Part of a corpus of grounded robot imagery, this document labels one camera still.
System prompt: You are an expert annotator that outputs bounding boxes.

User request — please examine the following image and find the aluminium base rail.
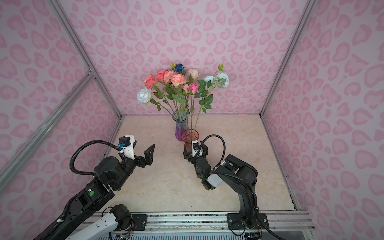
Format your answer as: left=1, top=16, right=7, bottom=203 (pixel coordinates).
left=68, top=211, right=320, bottom=240

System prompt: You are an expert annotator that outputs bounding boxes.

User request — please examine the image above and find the purple blue glass vase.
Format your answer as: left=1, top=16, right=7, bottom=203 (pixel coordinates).
left=172, top=112, right=187, bottom=142

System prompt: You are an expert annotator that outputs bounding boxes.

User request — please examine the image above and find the pale blue carnation stem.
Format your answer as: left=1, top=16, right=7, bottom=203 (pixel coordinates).
left=194, top=63, right=230, bottom=130

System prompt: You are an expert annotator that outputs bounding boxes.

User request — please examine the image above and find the cream pink rose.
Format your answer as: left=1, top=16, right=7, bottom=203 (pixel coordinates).
left=187, top=69, right=200, bottom=84

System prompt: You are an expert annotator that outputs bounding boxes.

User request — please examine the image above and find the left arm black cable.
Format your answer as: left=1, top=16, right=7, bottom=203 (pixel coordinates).
left=69, top=139, right=122, bottom=177

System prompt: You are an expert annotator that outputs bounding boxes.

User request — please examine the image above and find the red grey glass vase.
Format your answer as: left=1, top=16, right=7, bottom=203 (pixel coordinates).
left=182, top=129, right=200, bottom=153

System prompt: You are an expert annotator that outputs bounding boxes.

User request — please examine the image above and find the peach peony stem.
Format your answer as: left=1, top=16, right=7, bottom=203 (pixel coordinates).
left=169, top=62, right=187, bottom=113

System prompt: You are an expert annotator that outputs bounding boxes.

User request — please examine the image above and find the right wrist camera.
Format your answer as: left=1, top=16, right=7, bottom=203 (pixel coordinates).
left=192, top=141, right=201, bottom=158

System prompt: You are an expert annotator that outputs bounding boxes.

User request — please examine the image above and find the pink red rose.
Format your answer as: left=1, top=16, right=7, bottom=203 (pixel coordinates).
left=153, top=70, right=179, bottom=114
left=144, top=75, right=172, bottom=114

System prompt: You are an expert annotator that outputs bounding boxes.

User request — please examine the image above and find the right aluminium frame post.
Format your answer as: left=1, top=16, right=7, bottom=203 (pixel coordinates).
left=260, top=0, right=319, bottom=119

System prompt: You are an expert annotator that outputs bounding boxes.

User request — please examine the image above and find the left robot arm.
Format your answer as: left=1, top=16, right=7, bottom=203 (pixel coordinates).
left=35, top=140, right=155, bottom=240

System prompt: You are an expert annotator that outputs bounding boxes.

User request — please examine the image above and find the left aluminium frame bar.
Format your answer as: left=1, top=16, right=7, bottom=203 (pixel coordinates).
left=1, top=71, right=95, bottom=193

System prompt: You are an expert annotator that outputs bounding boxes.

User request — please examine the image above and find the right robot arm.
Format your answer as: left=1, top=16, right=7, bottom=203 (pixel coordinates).
left=183, top=141, right=259, bottom=229

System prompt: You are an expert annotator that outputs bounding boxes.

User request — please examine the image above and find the white blue rose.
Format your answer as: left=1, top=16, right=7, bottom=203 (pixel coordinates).
left=137, top=87, right=172, bottom=115

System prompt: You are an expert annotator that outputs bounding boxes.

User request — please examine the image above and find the pink rosebud stem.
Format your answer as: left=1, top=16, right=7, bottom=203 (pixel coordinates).
left=182, top=84, right=190, bottom=112

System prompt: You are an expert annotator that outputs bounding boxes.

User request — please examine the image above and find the dark blue rose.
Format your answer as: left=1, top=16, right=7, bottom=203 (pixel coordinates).
left=174, top=64, right=185, bottom=72

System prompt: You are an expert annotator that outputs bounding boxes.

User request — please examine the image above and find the left corner aluminium post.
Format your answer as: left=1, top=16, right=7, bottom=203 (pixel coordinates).
left=47, top=0, right=123, bottom=120

